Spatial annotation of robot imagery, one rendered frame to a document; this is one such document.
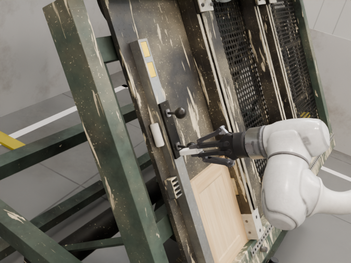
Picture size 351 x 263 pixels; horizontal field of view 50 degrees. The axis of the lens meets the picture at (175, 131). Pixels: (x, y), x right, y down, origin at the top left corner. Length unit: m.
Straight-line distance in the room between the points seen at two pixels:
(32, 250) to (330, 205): 1.20
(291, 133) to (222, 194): 0.70
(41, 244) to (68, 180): 1.65
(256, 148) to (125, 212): 0.44
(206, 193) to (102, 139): 0.55
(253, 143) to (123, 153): 0.37
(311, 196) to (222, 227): 0.73
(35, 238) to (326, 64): 3.89
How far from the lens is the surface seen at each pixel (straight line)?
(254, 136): 1.03
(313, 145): 0.98
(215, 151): 1.13
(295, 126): 0.99
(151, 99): 1.29
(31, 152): 2.25
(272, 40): 2.26
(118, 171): 1.13
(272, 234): 1.95
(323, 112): 3.05
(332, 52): 4.80
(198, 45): 1.57
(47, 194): 3.19
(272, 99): 2.13
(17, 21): 3.97
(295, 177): 0.92
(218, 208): 1.58
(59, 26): 1.14
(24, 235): 1.77
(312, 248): 3.40
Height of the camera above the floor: 2.05
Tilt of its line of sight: 28 degrees down
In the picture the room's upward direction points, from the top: 13 degrees clockwise
